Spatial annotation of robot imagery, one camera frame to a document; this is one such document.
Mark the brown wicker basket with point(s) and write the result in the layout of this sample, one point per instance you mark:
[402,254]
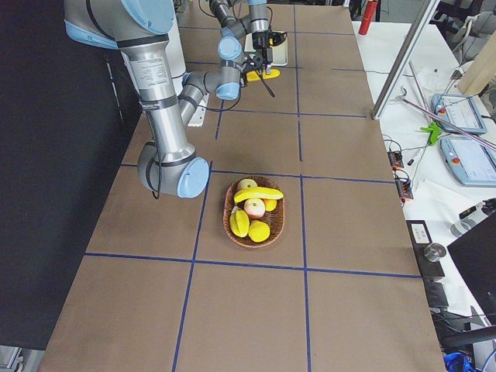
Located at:
[274,219]

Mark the black monitor corner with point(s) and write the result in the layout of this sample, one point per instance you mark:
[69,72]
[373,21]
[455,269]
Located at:
[474,257]

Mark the orange fruit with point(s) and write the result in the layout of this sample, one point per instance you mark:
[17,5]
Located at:
[270,204]

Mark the aluminium frame post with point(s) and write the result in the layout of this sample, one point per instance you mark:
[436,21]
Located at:
[415,31]

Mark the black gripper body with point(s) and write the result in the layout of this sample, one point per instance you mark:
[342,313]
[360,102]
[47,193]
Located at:
[260,39]
[253,62]

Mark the green plastic clamp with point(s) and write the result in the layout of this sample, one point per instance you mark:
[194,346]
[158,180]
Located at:
[434,132]

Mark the white bear tray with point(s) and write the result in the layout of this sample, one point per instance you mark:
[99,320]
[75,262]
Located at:
[279,53]

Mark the pink peach apple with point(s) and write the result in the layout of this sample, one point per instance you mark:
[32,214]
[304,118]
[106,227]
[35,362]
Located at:
[255,208]

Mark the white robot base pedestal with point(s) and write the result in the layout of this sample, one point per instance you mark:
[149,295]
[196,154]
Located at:
[188,91]

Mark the lower teach pendant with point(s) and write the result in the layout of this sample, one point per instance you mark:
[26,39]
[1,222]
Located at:
[470,163]

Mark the yellow lemon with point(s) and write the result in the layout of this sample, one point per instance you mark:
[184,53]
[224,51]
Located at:
[258,231]

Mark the upper teach pendant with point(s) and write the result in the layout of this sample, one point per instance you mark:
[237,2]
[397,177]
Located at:
[459,110]

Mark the metal cylinder weight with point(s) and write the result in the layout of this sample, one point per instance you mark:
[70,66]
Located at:
[434,252]

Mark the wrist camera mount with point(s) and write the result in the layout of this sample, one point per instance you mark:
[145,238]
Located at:
[277,38]
[254,62]

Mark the red fire extinguisher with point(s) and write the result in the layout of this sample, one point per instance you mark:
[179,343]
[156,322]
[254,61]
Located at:
[367,17]

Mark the teach pendant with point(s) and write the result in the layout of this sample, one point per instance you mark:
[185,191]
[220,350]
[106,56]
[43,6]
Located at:
[470,163]
[459,110]

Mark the yellow starfruit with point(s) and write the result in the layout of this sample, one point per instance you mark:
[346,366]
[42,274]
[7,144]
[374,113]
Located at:
[239,222]

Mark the yellow banana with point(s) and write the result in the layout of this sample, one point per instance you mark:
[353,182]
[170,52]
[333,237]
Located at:
[257,192]
[263,75]

